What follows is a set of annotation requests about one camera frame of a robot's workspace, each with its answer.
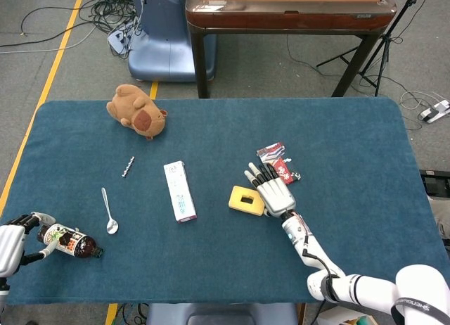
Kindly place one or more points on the white carton box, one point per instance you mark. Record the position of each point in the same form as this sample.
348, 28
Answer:
337, 319

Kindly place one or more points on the white toothpaste box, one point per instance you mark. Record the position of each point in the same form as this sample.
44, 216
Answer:
179, 191

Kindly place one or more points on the dark drink bottle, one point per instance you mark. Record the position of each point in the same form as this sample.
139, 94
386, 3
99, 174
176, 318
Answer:
82, 246

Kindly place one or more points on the yellow tape roll block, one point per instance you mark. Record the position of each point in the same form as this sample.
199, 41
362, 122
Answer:
237, 198

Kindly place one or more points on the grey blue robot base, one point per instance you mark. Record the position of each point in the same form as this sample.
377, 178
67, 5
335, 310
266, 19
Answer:
221, 314

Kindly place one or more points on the brown mahjong table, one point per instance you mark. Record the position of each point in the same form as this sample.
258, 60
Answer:
288, 20

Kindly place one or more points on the blue background robot body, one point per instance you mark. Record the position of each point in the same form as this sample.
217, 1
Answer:
165, 50

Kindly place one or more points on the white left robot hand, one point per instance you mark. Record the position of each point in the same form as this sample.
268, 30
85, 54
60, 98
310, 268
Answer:
10, 247

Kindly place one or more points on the brown capybara plush toy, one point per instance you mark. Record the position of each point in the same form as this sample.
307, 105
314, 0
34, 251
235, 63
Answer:
140, 117

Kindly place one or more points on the black red card box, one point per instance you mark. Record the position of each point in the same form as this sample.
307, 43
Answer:
270, 152

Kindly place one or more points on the blue felt table cover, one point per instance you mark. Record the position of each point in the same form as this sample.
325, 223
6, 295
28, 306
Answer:
218, 268

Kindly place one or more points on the black equipment box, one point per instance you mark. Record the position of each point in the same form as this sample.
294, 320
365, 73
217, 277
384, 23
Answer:
436, 184

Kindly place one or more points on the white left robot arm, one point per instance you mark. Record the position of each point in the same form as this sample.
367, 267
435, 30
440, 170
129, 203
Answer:
3, 293

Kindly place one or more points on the metal spoon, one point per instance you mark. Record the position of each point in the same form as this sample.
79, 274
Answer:
112, 227

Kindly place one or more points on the black tripod stand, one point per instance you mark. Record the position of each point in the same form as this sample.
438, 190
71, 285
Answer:
404, 10

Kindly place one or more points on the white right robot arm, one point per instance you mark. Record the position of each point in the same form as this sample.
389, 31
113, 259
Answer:
351, 286

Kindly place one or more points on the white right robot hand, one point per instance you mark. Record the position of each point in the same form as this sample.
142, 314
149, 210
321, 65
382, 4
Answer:
277, 196

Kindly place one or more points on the white power strip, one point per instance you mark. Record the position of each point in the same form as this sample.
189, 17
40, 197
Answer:
117, 40

